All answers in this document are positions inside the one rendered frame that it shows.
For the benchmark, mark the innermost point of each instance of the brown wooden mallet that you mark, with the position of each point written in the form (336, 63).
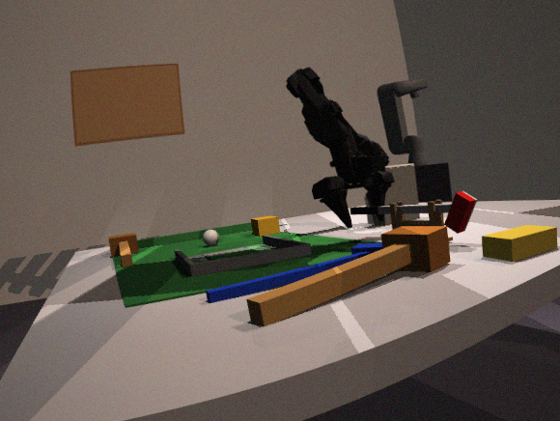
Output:
(417, 248)
(124, 245)

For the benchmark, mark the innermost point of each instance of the beige ball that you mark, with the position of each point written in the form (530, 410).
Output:
(211, 237)

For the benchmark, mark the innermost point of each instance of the green flat mat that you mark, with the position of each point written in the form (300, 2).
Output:
(157, 275)

